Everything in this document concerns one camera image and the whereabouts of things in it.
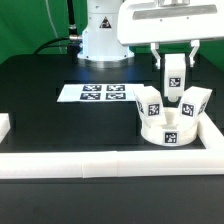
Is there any white round stool seat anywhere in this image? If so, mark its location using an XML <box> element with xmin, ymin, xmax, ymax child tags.
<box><xmin>141</xmin><ymin>107</ymin><xmax>197</xmax><ymax>147</ymax></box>

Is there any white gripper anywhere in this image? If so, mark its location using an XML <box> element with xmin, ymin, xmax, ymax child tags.
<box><xmin>117</xmin><ymin>0</ymin><xmax>224</xmax><ymax>68</ymax></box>

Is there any white marker sheet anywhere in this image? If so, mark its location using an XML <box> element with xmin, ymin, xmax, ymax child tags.
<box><xmin>57</xmin><ymin>84</ymin><xmax>143</xmax><ymax>103</ymax></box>

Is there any white U-shaped fence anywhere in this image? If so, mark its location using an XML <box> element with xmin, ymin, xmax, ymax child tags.
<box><xmin>0</xmin><ymin>114</ymin><xmax>224</xmax><ymax>179</ymax></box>

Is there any black cable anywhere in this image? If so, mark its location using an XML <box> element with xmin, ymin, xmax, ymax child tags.
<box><xmin>33</xmin><ymin>35</ymin><xmax>83</xmax><ymax>55</ymax></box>

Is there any white thin cable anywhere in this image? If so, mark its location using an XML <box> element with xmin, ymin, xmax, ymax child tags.
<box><xmin>45</xmin><ymin>0</ymin><xmax>64</xmax><ymax>55</ymax></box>

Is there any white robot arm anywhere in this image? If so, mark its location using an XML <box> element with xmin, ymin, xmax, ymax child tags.
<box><xmin>79</xmin><ymin>0</ymin><xmax>224</xmax><ymax>62</ymax></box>

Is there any black upright cable connector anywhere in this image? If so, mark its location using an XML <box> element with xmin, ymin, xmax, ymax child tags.
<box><xmin>66</xmin><ymin>0</ymin><xmax>78</xmax><ymax>35</ymax></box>

